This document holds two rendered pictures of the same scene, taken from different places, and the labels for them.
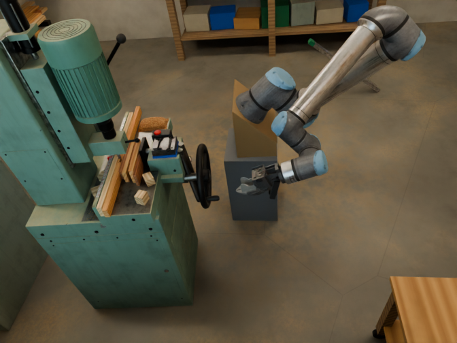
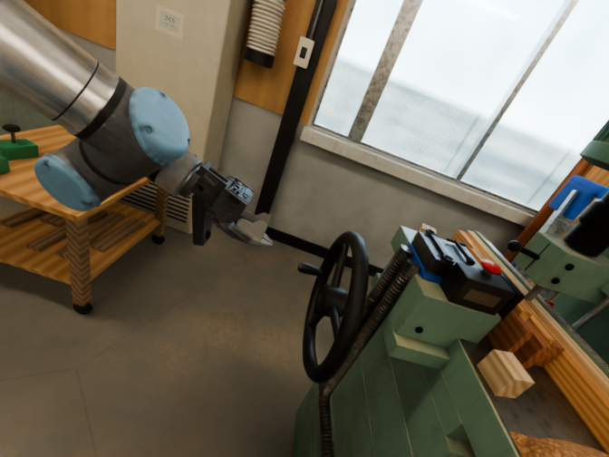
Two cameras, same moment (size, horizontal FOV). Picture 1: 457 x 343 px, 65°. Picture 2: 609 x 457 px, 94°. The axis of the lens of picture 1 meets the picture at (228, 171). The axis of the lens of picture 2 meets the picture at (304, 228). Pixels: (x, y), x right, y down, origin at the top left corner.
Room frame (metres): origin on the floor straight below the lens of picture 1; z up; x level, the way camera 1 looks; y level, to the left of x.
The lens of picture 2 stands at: (1.53, -0.10, 1.18)
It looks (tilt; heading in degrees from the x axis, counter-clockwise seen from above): 29 degrees down; 165
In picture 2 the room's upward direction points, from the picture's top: 22 degrees clockwise
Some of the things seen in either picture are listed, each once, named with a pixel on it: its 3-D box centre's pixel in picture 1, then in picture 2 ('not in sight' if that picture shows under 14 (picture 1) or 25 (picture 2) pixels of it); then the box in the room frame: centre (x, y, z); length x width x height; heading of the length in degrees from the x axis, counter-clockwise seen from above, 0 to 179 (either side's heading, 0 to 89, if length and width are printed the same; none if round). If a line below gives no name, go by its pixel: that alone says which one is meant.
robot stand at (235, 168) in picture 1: (254, 175); not in sight; (1.60, -0.16, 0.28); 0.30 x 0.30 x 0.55; 78
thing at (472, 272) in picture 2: (164, 142); (455, 266); (1.18, 0.25, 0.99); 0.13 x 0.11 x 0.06; 174
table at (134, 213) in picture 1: (150, 165); (459, 325); (1.18, 0.34, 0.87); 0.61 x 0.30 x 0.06; 174
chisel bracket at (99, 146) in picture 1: (109, 144); (567, 272); (1.17, 0.47, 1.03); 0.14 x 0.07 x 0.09; 84
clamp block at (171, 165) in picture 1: (167, 156); (431, 295); (1.17, 0.25, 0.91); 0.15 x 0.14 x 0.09; 174
